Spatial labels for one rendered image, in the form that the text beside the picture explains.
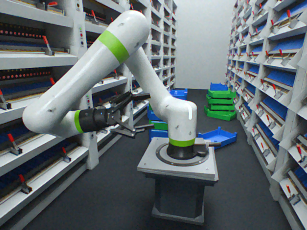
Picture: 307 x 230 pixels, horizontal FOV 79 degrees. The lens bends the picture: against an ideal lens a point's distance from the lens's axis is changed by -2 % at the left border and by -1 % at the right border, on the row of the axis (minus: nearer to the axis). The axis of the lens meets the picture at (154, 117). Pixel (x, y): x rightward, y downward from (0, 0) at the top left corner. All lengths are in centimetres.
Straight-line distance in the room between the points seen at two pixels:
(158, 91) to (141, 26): 34
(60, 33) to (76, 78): 64
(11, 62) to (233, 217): 118
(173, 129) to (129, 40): 40
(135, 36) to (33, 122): 42
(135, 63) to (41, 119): 44
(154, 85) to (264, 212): 84
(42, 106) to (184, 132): 54
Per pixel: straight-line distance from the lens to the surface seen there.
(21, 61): 94
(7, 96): 98
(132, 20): 68
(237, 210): 114
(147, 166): 83
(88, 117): 74
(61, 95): 66
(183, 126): 81
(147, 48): 247
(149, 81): 89
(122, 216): 105
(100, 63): 65
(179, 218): 101
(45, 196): 121
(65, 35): 124
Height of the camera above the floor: 75
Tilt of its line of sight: 18 degrees down
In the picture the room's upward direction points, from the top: straight up
